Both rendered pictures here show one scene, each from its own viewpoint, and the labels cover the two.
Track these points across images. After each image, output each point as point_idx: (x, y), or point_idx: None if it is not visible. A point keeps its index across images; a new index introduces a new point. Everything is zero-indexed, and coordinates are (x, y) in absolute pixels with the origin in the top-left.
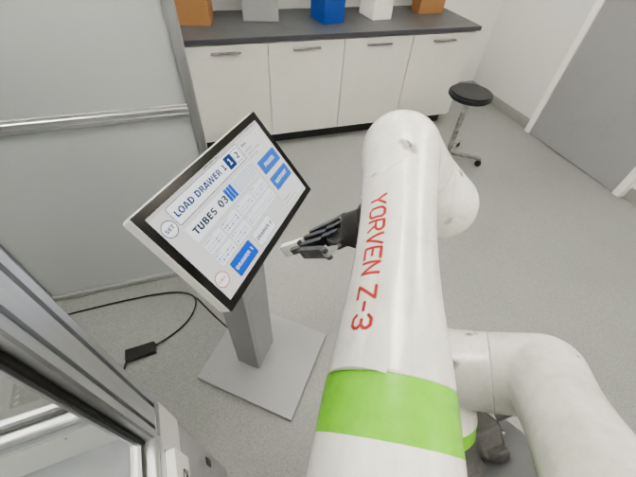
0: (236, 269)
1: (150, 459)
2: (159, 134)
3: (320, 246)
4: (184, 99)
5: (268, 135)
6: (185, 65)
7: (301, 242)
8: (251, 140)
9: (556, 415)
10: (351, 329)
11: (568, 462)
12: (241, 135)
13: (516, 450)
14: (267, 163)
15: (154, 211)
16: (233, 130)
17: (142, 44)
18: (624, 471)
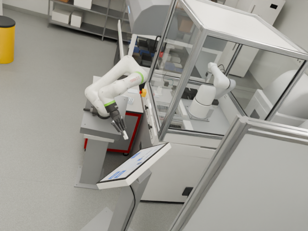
0: (139, 152)
1: (158, 129)
2: None
3: (123, 119)
4: None
5: (118, 178)
6: None
7: (124, 129)
8: (128, 172)
9: (114, 76)
10: (139, 78)
11: (121, 71)
12: (133, 170)
13: (90, 104)
14: (121, 173)
15: (163, 145)
16: (137, 168)
17: None
18: (121, 67)
